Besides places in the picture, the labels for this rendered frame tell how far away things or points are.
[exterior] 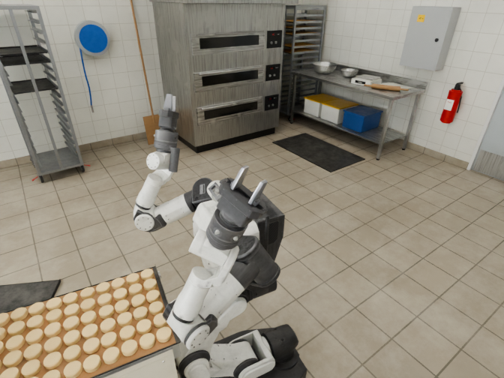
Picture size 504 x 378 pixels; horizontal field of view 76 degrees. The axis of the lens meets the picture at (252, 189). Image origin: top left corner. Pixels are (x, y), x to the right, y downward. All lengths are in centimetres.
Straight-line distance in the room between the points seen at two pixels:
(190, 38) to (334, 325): 340
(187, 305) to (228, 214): 29
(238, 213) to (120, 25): 444
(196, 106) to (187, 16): 103
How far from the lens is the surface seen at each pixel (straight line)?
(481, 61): 488
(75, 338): 134
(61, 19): 488
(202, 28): 432
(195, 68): 432
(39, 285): 302
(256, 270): 103
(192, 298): 91
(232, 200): 73
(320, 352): 232
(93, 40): 480
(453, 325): 277
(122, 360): 125
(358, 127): 503
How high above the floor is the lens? 192
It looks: 31 degrees down
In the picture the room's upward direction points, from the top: 1 degrees clockwise
